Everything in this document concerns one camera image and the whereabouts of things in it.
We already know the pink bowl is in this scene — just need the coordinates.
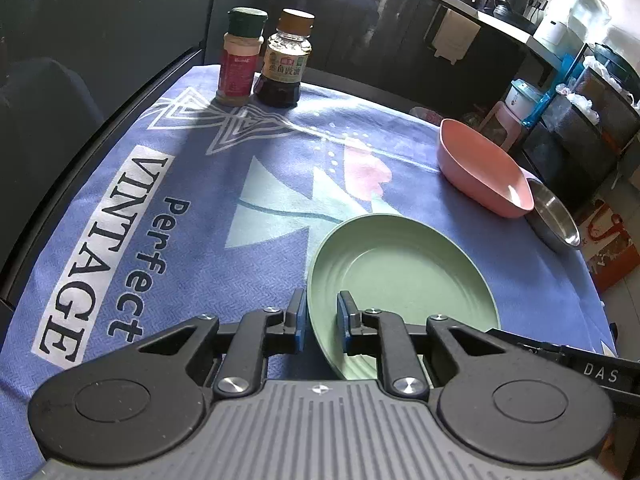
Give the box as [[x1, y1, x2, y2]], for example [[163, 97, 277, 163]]
[[437, 118, 537, 219]]

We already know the grey kitchen countertop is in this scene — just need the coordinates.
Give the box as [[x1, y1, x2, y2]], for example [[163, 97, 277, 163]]
[[440, 0, 568, 68]]

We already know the small white rice cooker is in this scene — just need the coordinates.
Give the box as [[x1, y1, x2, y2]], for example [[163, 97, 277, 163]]
[[504, 79, 544, 121]]

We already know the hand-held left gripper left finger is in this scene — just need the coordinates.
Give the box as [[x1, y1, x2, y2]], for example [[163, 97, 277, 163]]
[[136, 289, 307, 399]]

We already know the spice jar with green lid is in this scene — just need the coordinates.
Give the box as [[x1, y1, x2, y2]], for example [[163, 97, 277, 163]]
[[216, 7, 268, 107]]

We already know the pink plastic stool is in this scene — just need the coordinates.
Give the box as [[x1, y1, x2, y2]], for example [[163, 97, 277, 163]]
[[479, 101, 527, 153]]

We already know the stainless steel bowl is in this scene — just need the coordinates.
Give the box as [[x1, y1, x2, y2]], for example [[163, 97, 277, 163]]
[[525, 178, 582, 252]]

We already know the clear plastic bag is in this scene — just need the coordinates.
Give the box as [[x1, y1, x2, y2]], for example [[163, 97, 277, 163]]
[[570, 0, 613, 46]]

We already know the dark sauce bottle brown cap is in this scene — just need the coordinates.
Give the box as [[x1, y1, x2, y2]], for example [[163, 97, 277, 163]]
[[253, 8, 316, 109]]

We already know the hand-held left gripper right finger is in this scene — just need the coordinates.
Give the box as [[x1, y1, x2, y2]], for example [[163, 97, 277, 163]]
[[337, 290, 512, 401]]

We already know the blue printed tablecloth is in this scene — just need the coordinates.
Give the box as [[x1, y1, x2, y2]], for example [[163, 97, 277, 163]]
[[0, 62, 618, 480]]

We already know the tall white appliance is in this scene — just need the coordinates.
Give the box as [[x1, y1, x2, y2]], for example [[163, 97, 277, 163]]
[[532, 0, 583, 46]]

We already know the red paper bag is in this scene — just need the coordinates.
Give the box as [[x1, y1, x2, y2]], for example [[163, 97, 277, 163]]
[[575, 200, 640, 293]]

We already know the green plate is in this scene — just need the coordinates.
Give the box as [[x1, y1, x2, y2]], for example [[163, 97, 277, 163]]
[[306, 213, 501, 382]]

